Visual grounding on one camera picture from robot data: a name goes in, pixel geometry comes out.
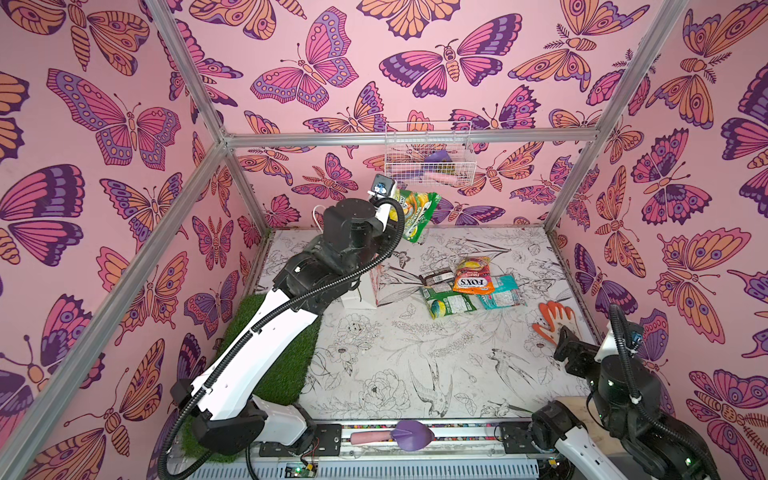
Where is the white wire basket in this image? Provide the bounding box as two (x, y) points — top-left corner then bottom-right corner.
(382, 120), (477, 189)

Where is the white paper gift bag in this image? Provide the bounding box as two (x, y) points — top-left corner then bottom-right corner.
(311, 203), (391, 310)

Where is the green Fox's spring tea bag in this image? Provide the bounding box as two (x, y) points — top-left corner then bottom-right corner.
(394, 190), (442, 243)

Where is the green rainbow candy bag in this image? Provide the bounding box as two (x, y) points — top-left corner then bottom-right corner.
(421, 285), (477, 319)

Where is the dark brown snack bar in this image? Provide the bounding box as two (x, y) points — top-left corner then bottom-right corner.
(420, 269), (455, 287)

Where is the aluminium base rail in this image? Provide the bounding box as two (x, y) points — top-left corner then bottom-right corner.
(167, 416), (601, 480)

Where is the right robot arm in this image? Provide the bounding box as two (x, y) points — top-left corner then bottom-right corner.
(529, 304), (719, 479)

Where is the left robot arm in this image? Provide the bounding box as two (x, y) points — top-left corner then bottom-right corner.
(157, 195), (405, 479)

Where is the orange Fox's fruits candy bag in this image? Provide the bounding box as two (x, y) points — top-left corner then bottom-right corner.
(453, 256), (495, 295)

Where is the purple trowel in basket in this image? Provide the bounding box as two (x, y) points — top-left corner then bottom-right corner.
(391, 150), (460, 186)

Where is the teal mint candy bag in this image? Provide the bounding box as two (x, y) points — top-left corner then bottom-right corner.
(478, 275), (523, 310)

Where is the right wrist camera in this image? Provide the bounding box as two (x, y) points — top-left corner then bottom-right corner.
(595, 322), (643, 363)

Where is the orange and white garden glove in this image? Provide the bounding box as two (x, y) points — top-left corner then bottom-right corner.
(532, 301), (581, 346)

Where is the purple garden trowel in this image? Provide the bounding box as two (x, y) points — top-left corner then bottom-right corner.
(350, 420), (435, 452)

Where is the beige work glove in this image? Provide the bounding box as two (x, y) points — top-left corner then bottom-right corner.
(557, 396), (625, 457)

